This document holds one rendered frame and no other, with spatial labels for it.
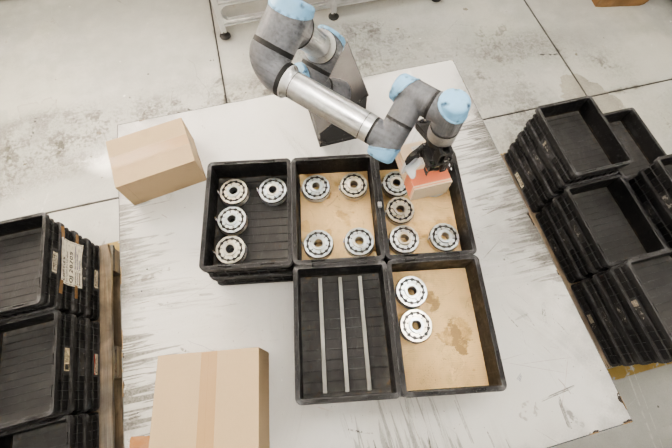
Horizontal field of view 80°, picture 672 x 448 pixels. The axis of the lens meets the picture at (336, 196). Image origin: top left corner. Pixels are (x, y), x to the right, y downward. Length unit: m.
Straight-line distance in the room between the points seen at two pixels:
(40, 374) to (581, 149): 2.64
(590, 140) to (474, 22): 1.49
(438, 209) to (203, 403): 0.99
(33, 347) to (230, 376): 1.10
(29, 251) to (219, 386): 1.21
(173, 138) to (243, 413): 1.02
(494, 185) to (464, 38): 1.75
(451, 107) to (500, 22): 2.61
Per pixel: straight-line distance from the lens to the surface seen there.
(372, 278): 1.40
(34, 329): 2.23
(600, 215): 2.35
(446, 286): 1.44
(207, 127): 1.91
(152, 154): 1.70
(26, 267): 2.21
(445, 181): 1.25
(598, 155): 2.37
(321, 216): 1.47
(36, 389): 2.17
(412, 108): 1.01
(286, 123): 1.84
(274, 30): 1.10
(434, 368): 1.39
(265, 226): 1.48
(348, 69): 1.67
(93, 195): 2.83
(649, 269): 2.22
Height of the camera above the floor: 2.19
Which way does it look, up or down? 64 degrees down
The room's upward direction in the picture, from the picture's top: straight up
